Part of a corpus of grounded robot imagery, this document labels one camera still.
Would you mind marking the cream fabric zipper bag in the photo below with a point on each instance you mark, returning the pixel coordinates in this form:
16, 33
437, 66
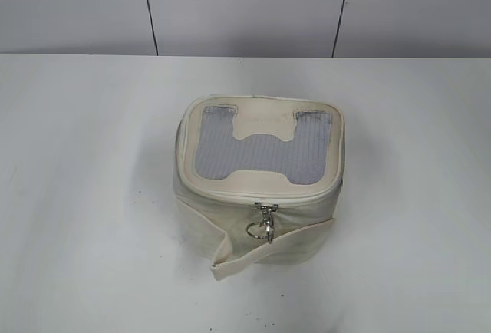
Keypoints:
257, 179

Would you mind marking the silver metal zipper pull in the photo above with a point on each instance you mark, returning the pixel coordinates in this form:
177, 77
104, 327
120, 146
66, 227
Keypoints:
264, 229

